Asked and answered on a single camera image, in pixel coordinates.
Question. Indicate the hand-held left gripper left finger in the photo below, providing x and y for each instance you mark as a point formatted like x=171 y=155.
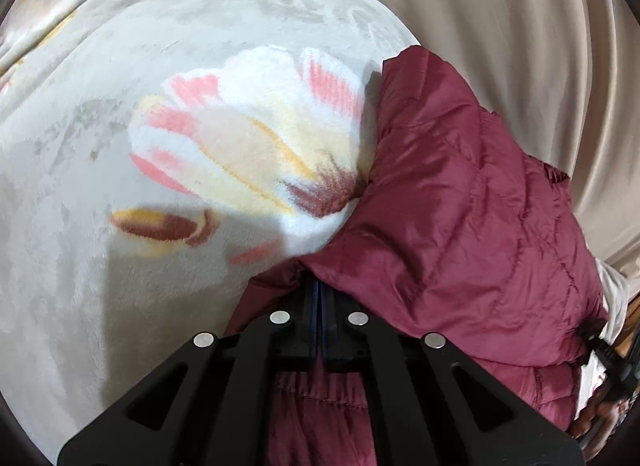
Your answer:
x=310 y=331

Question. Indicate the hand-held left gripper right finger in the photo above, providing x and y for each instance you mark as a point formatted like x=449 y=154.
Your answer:
x=331 y=331

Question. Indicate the maroon quilted puffer jacket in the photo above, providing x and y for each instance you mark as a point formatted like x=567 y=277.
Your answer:
x=460 y=206

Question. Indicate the person's right hand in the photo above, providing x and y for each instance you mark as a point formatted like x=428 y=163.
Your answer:
x=597 y=413

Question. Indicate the cream floral fleece blanket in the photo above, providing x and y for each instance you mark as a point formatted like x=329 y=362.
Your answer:
x=150 y=145

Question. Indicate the beige fabric cover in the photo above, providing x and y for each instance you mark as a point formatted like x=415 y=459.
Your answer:
x=500 y=10

